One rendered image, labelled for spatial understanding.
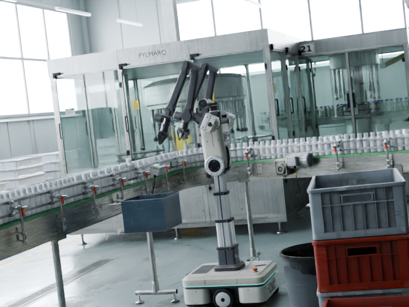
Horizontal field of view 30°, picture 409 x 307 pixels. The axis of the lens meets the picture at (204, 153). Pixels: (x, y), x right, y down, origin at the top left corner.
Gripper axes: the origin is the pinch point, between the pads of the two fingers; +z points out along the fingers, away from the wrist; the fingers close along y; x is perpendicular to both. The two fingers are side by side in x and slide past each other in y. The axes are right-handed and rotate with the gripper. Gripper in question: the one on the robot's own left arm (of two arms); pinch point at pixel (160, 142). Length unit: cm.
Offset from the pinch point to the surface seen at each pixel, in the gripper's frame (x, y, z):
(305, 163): 113, -87, -4
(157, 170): 2.1, -12.2, 23.9
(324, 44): 111, -487, -107
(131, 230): 7, 73, 50
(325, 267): 117, 249, -14
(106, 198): -19, 53, 39
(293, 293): 116, 152, 32
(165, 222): 28, 77, 37
